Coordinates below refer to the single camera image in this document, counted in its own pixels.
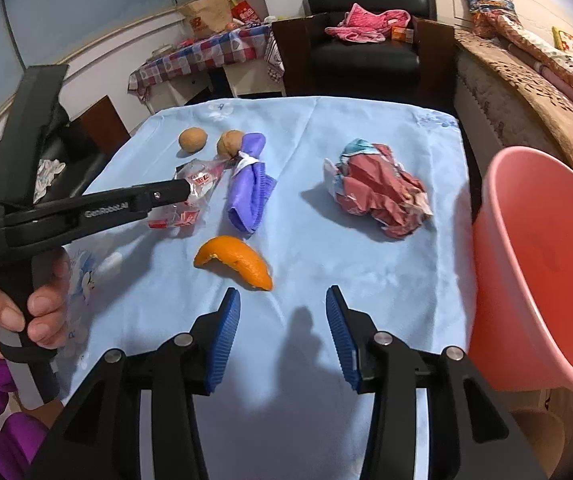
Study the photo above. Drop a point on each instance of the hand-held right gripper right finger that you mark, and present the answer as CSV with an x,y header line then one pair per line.
x,y
341,340

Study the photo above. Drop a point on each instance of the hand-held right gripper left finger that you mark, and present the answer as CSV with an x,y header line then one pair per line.
x,y
224,340

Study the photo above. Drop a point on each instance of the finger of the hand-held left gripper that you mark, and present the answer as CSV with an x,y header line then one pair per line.
x,y
126,205
31,125

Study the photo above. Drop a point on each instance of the clear wrapper with red print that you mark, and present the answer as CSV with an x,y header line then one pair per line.
x,y
201,180

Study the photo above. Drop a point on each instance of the pink plastic bin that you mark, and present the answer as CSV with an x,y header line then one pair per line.
x,y
531,285

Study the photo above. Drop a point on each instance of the person's left hand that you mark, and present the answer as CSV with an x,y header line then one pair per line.
x,y
46,320

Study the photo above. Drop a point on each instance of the crumpled white paper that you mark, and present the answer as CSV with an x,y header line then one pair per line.
x,y
49,175

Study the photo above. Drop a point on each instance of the black leather armchair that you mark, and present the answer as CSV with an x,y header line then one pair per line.
x,y
76,160
366,55

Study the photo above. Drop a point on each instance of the orange peel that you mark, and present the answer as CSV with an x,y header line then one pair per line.
x,y
236,260

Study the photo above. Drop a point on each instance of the brown round fruit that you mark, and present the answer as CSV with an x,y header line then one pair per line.
x,y
193,140
229,144

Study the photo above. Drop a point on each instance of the purple rubber glove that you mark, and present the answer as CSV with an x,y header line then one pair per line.
x,y
251,195

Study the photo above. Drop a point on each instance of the crumpled dark red paper bag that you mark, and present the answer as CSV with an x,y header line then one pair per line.
x,y
381,190

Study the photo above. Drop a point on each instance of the light blue floral tablecloth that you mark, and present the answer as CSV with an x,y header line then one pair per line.
x,y
291,160

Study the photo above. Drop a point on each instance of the checked tablecloth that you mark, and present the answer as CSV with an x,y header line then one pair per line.
x,y
206,52

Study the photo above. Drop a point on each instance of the brown paper bag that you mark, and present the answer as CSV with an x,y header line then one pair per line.
x,y
206,12

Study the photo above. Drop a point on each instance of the brown wooden stool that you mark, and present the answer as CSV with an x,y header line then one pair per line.
x,y
536,435

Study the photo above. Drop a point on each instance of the red packet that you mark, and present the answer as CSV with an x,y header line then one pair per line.
x,y
244,12

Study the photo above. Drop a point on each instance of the pink clothing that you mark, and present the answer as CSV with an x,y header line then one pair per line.
x,y
361,22

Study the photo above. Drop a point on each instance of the small orange box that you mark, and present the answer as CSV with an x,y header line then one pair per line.
x,y
401,34

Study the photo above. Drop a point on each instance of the brown patterned blanket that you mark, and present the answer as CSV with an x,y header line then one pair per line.
x,y
526,85

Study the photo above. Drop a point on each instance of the folded floral quilt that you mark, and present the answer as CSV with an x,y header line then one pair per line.
x,y
541,55

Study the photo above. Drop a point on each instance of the colourful printed pillow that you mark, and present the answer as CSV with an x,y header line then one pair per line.
x,y
486,2

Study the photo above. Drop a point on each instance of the yellow patterned pillow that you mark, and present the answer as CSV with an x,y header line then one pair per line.
x,y
570,41

